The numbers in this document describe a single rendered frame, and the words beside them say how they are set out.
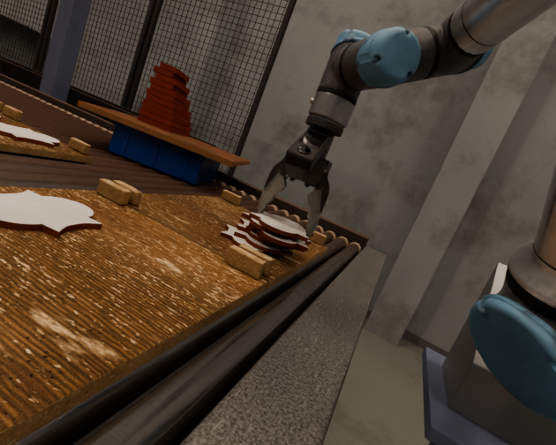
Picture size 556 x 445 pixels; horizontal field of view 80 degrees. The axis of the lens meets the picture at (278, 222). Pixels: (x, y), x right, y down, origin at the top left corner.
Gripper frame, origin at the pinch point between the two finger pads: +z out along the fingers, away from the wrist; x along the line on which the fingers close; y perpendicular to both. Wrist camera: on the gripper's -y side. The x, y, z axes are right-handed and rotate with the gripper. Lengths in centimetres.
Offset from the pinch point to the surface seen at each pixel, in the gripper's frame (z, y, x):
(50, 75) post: -6, 94, 169
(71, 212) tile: 5.0, -26.1, 21.3
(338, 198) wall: 5, 272, 7
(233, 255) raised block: 4.2, -16.7, 2.0
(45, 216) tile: 5.0, -30.3, 20.7
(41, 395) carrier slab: 5.8, -47.2, 0.6
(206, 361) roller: 7.5, -35.6, -4.7
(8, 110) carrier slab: 4, 11, 83
